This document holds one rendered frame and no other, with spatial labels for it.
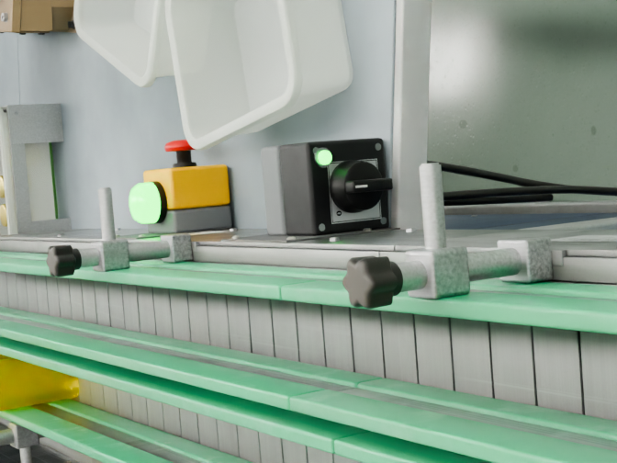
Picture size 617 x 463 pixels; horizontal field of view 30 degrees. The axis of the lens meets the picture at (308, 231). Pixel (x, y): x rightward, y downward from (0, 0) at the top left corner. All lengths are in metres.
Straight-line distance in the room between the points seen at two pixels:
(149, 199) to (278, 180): 0.25
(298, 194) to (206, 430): 0.25
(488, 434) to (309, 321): 0.29
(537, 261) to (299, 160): 0.35
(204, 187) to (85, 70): 0.43
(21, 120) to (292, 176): 0.76
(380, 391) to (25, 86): 1.16
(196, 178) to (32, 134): 0.50
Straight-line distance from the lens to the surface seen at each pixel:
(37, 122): 1.69
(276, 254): 0.93
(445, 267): 0.63
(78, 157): 1.65
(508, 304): 0.58
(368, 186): 0.95
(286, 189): 0.99
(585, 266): 0.66
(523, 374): 0.71
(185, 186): 1.22
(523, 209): 1.62
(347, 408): 0.72
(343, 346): 0.86
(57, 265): 1.01
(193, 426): 1.11
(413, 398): 0.75
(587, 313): 0.55
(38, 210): 1.68
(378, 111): 1.02
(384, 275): 0.60
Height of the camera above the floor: 1.35
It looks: 32 degrees down
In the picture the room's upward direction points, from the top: 96 degrees counter-clockwise
